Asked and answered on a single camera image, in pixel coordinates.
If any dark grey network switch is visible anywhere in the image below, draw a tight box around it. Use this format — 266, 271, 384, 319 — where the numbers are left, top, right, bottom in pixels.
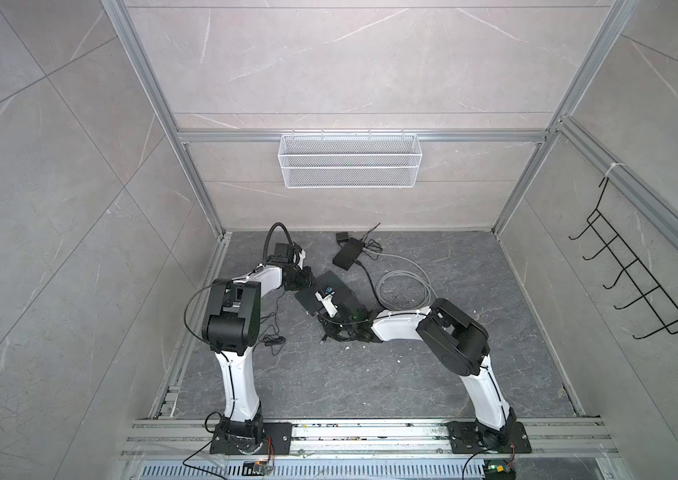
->
295, 271, 364, 319

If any short black cable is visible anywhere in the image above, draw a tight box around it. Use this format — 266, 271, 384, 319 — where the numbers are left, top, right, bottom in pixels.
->
316, 311, 370, 346

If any grey ethernet cable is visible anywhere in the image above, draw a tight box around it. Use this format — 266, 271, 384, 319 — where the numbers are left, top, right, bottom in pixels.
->
368, 251, 439, 312

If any long black ethernet cable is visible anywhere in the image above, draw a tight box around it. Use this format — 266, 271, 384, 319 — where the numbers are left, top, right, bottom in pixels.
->
353, 259, 382, 307

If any ribbed black network switch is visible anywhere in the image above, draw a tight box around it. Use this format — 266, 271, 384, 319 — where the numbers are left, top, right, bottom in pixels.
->
332, 238, 365, 271

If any black power adapter with cable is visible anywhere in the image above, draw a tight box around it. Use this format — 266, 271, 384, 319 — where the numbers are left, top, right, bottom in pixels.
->
335, 223, 384, 260

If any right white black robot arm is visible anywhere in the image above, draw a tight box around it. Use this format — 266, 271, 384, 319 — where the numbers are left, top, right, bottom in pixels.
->
316, 297, 516, 449

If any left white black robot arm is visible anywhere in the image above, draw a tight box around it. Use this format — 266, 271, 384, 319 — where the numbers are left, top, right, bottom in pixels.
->
194, 222, 314, 450

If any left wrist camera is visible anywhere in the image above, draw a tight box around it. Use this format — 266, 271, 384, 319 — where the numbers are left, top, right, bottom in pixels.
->
292, 245, 306, 269

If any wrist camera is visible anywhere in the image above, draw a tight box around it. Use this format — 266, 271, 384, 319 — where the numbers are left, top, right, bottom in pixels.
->
292, 245, 306, 269
314, 287, 338, 319

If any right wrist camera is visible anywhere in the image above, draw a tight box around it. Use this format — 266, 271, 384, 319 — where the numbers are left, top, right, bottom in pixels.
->
314, 287, 338, 319

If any white wire mesh basket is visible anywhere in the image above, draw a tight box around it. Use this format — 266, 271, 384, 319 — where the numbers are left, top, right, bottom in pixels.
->
277, 133, 423, 189

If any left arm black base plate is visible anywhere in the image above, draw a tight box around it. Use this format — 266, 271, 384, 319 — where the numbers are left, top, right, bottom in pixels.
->
209, 421, 293, 455

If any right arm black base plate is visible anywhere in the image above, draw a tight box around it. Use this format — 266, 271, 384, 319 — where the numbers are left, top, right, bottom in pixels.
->
445, 420, 532, 454

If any aluminium mounting rail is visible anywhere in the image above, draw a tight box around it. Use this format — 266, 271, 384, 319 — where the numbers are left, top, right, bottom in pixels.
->
117, 418, 619, 460

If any black wire hook rack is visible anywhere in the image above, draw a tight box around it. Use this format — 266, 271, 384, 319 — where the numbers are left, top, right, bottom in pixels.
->
568, 178, 678, 340

